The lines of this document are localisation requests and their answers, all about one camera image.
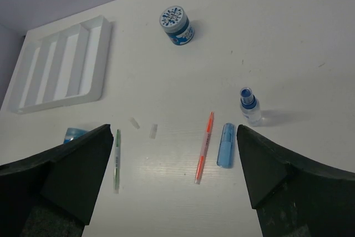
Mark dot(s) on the clear pen cap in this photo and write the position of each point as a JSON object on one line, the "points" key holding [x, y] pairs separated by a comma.
{"points": [[134, 123]]}

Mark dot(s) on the blue translucent eraser case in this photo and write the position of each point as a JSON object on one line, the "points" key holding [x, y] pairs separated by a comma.
{"points": [[225, 155]]}

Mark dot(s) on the orange highlighter pen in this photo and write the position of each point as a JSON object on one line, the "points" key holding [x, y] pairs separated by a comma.
{"points": [[204, 149]]}

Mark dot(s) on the white divided organizer tray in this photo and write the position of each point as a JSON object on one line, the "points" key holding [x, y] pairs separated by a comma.
{"points": [[63, 69]]}

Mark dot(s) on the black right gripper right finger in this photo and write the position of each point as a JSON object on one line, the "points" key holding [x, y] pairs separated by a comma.
{"points": [[294, 195]]}

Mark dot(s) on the green pen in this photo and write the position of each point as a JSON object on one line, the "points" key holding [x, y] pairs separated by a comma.
{"points": [[117, 161]]}

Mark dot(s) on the blue jar lying sideways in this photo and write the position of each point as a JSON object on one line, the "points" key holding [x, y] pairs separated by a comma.
{"points": [[73, 133]]}

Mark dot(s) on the clear bottle blue cap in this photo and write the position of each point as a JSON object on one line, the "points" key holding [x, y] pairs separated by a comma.
{"points": [[250, 106]]}

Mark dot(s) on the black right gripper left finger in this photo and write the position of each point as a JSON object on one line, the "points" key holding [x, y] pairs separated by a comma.
{"points": [[53, 193]]}

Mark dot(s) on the blue paint jar white lid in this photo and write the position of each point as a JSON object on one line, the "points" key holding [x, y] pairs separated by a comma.
{"points": [[176, 25]]}

